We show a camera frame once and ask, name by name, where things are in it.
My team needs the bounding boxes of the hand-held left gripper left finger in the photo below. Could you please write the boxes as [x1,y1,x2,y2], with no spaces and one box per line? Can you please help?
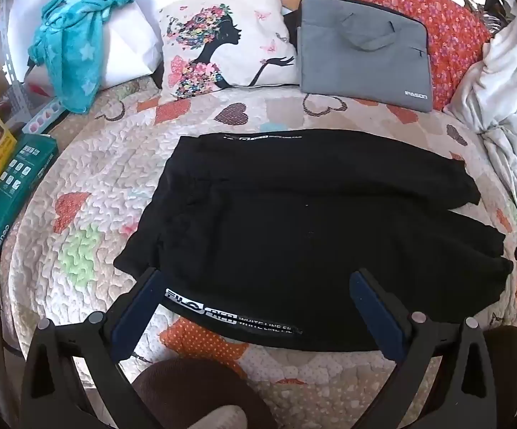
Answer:
[19,267,163,429]

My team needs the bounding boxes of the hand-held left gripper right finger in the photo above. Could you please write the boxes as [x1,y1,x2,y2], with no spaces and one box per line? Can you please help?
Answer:
[349,268,501,429]

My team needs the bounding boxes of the black pants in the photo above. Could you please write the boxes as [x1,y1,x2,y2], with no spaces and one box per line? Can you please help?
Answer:
[113,129,514,353]

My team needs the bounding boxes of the person's left leg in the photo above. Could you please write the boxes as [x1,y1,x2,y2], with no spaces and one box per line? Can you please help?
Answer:
[131,357,277,429]

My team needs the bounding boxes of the person's leg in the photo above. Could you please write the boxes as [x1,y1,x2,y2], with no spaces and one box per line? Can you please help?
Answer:
[131,357,277,429]
[482,325,517,429]

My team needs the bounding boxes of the person's right leg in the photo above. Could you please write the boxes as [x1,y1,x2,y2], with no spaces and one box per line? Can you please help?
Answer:
[482,325,517,429]

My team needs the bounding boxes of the heart patterned quilt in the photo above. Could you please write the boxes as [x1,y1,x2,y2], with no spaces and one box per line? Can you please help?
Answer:
[0,76,517,429]

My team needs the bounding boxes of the white cloth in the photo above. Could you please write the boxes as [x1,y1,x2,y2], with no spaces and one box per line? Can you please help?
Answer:
[198,406,249,429]

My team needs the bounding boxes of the white duvet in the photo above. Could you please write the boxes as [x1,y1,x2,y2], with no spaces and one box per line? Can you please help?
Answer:
[443,0,517,233]

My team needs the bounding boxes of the green cardboard box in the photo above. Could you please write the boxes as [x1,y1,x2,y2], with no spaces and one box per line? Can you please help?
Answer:
[0,133,59,272]

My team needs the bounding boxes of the white paint palette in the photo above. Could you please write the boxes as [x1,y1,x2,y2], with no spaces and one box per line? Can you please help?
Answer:
[24,98,67,135]

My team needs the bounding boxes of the grey laptop bag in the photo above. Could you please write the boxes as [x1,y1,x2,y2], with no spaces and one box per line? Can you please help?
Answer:
[296,0,434,113]

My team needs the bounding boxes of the printed white cushion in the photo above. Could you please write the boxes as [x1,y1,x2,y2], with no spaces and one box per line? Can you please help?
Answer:
[156,0,301,103]

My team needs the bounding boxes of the teal star patterned cloth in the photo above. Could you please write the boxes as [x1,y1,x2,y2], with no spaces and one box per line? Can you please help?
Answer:
[28,0,135,114]

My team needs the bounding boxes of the white pillow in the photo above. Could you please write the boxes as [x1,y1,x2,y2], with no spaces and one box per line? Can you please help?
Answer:
[7,0,163,88]

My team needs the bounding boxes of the white metal rack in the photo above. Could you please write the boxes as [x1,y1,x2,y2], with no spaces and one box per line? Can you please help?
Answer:
[0,0,33,114]

